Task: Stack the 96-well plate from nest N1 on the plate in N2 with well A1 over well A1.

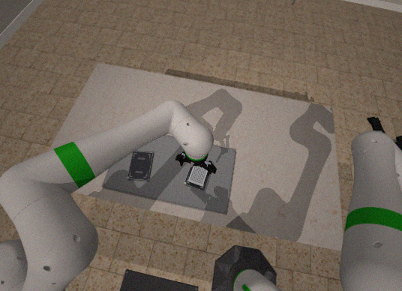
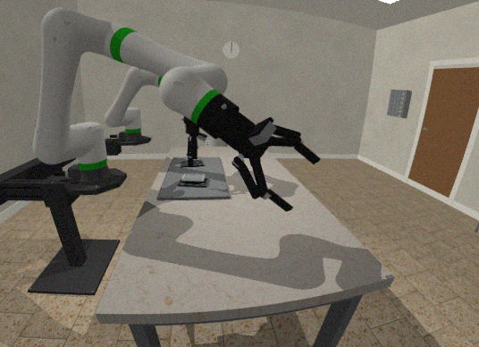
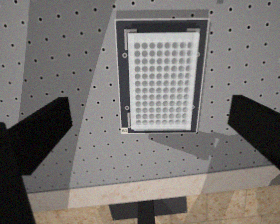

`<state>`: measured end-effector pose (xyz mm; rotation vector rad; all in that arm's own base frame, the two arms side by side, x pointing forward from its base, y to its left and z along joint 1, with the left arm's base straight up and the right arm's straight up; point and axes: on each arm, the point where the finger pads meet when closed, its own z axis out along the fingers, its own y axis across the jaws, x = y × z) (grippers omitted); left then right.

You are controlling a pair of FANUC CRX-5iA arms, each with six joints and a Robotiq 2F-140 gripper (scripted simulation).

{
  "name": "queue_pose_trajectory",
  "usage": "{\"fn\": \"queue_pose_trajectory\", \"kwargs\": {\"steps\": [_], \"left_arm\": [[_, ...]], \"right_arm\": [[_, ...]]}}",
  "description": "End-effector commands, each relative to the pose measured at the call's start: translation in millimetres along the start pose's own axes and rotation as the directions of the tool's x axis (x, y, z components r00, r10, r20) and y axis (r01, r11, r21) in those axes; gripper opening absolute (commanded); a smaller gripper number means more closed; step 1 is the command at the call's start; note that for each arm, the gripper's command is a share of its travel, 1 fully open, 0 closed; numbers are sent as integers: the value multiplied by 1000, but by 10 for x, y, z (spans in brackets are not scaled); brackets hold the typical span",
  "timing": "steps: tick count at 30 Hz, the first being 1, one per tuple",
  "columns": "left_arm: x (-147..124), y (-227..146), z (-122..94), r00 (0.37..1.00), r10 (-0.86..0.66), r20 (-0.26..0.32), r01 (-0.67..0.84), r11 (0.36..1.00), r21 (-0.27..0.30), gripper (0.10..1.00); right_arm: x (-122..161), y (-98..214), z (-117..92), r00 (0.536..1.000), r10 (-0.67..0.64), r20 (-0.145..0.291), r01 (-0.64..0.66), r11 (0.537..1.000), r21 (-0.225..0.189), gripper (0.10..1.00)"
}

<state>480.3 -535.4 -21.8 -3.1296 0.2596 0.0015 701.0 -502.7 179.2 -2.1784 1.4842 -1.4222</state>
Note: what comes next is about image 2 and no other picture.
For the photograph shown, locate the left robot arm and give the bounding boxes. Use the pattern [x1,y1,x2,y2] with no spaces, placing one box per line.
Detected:
[105,66,163,141]

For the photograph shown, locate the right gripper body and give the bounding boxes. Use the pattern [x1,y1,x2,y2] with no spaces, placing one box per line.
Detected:
[219,112,269,159]

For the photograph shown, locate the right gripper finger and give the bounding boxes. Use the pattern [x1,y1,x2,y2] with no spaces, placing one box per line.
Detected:
[268,125,321,165]
[231,143,293,212]

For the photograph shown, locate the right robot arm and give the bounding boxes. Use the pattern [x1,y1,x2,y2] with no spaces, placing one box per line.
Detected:
[32,7,240,185]

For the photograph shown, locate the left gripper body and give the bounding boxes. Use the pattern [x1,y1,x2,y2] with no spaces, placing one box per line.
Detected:
[186,124,199,142]

